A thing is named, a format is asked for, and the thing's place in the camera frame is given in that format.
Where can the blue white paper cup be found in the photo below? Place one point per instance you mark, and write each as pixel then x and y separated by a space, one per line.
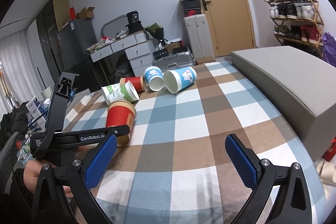
pixel 154 78

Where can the purple bag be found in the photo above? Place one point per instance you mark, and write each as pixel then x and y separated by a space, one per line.
pixel 329 48

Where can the white drawer desk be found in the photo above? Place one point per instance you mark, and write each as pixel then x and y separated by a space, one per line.
pixel 138 47

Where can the black bag on desk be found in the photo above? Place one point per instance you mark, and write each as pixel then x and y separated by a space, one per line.
pixel 134 24

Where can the dark refrigerator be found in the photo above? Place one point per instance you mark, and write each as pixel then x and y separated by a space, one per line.
pixel 75 39

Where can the wooden shoe rack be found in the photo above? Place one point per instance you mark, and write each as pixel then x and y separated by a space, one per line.
pixel 298 23

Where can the silver flat suitcase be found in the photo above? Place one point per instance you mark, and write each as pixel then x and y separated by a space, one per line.
pixel 174 61

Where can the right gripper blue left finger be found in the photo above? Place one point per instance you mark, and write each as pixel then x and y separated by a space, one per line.
pixel 50 204

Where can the white green paper cup left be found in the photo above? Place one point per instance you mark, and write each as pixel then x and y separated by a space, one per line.
pixel 117 92

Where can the red paper cup back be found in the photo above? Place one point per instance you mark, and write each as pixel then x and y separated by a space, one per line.
pixel 138 83

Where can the white milk carton box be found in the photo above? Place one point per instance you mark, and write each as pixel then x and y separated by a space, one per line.
pixel 36 115

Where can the checkered bed sheet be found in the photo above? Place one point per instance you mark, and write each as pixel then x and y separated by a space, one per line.
pixel 175 168

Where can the red kraft paper cup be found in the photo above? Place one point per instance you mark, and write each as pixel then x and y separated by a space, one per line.
pixel 121 113

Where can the stacked shoe boxes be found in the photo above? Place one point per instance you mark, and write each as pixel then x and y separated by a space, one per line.
pixel 191 7

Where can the grey padded bed footboard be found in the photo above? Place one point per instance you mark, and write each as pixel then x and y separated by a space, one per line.
pixel 300 85

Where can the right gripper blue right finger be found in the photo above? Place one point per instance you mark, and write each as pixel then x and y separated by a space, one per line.
pixel 292 203

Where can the blue cartoon paper cup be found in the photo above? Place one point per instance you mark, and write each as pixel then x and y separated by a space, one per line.
pixel 179 79

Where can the person's left hand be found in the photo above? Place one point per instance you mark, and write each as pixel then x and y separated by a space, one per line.
pixel 30 177

